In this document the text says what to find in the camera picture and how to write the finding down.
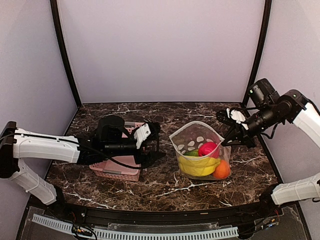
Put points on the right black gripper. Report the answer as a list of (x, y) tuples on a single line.
[(241, 133)]

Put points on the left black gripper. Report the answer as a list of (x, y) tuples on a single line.
[(146, 160)]

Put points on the red toy fruit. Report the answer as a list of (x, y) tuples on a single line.
[(209, 148)]

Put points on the clear dotted zip bag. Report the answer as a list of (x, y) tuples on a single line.
[(192, 136)]

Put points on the orange toy fruit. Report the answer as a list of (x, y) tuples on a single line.
[(222, 171)]

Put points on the orange green toy mango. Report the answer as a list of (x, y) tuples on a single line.
[(192, 153)]

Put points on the pink plastic basket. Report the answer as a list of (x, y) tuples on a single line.
[(109, 169)]

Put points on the yellow toy banana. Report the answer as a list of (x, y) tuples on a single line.
[(198, 167)]

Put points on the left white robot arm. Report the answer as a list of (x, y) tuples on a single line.
[(17, 144)]

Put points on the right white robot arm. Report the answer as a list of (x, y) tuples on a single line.
[(273, 110)]

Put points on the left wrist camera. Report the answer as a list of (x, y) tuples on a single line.
[(112, 129)]

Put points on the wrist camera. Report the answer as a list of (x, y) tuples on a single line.
[(112, 129), (262, 93)]

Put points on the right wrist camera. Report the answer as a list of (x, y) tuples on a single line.
[(262, 93)]

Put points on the black front rail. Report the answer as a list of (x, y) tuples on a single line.
[(244, 216)]

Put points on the white slotted cable duct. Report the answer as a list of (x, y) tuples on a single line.
[(117, 231)]

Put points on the right black frame post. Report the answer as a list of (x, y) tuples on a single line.
[(259, 49)]

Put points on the black frame post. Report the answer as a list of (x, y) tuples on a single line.
[(63, 52), (259, 49)]

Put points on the left black frame post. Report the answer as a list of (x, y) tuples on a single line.
[(63, 52)]

